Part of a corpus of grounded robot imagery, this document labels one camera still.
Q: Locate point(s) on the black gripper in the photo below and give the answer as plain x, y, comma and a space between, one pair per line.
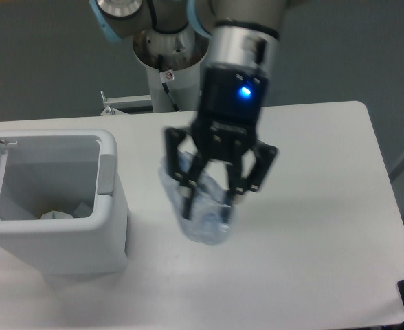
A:
224, 129

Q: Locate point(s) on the clear blue plastic bottle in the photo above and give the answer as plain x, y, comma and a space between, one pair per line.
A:
210, 219

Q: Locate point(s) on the white plastic wrapper bag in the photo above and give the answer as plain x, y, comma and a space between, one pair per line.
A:
54, 214

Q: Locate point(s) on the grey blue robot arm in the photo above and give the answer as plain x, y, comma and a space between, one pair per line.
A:
244, 37

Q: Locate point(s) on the white plastic trash can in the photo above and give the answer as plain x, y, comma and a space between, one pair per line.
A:
72, 171

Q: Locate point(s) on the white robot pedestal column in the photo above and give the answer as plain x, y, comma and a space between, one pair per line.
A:
171, 61

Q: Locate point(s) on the white metal base frame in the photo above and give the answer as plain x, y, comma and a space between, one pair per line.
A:
176, 100

